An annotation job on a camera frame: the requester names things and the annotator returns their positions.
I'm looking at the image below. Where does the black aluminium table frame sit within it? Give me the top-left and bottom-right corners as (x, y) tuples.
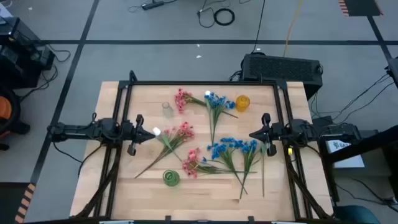
(72, 70), (334, 224)

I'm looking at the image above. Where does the black mat hazard striped edge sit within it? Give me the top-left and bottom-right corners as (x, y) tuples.
(0, 182), (37, 224)
(338, 0), (384, 17)

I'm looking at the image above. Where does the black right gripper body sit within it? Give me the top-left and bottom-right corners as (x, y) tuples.
(261, 113), (285, 157)

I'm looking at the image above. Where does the pink artificial flower bunch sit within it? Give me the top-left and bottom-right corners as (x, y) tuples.
(182, 147), (258, 180)
(134, 121), (196, 180)
(174, 88), (239, 119)

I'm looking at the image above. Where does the black hanging cable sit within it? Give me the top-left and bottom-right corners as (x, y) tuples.
(251, 0), (267, 54)

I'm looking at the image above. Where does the black power strip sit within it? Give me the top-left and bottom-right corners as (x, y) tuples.
(141, 0), (165, 11)

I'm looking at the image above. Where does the black equipment cart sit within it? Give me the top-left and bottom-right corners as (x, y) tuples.
(0, 15), (56, 90)

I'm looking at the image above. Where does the black computer tower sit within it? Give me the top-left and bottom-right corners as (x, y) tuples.
(240, 52), (324, 101)

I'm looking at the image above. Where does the black side desk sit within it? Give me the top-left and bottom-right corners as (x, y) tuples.
(316, 123), (398, 203)

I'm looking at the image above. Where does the clear ribbed glass vase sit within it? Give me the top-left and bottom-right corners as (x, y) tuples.
(161, 101), (174, 119)

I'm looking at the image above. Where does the white printed paper sheet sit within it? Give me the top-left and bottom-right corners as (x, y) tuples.
(325, 139), (366, 169)

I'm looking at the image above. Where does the coiled black cable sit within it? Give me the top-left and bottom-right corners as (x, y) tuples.
(213, 7), (236, 27)

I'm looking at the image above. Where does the yellow patterned glass vase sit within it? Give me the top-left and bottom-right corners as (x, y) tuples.
(235, 95), (251, 113)

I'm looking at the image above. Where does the yellow hanging cable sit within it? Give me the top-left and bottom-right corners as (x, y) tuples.
(282, 0), (304, 58)

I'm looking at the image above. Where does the green patterned glass vase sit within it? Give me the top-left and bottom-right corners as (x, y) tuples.
(162, 169), (181, 188)

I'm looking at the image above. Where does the orange and black vacuum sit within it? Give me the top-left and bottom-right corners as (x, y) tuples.
(0, 83), (31, 152)

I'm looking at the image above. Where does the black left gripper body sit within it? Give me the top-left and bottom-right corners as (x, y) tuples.
(121, 113), (146, 157)

